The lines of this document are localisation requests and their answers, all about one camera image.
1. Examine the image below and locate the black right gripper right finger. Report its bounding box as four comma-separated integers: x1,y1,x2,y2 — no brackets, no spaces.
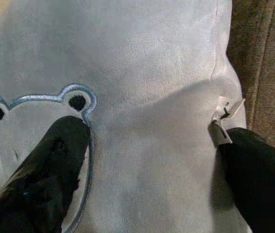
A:
219,128,275,233

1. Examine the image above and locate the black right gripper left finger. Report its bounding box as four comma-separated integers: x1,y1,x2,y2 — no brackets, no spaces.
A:
0,116,92,233

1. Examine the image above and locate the grey bear-embroidered pillow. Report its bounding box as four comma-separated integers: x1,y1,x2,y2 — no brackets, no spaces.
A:
0,0,253,233

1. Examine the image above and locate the brown fabric sofa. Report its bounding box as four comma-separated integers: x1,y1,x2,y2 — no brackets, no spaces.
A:
224,0,275,161

